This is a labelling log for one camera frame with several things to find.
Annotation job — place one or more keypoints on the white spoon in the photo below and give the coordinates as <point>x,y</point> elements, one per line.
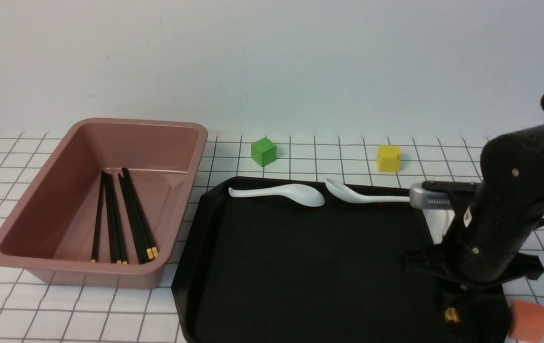
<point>347,194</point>
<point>299,193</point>
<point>438,221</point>

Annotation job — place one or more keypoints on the green cube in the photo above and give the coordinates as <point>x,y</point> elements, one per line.
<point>263,152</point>

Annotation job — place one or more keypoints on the orange cube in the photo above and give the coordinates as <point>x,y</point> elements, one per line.
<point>527,322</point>

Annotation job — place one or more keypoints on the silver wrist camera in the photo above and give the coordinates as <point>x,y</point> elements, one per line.
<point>441,195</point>

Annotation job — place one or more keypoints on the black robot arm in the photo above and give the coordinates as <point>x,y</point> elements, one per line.
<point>512,168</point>

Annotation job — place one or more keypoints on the black plastic tray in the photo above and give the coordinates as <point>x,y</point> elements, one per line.
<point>269,270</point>

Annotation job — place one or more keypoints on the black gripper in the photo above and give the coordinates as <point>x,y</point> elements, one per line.
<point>481,248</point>

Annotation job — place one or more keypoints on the yellow cube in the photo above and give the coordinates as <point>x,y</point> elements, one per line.
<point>388,159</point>

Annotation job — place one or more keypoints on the pink plastic bin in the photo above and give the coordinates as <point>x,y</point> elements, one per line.
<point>50,230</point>

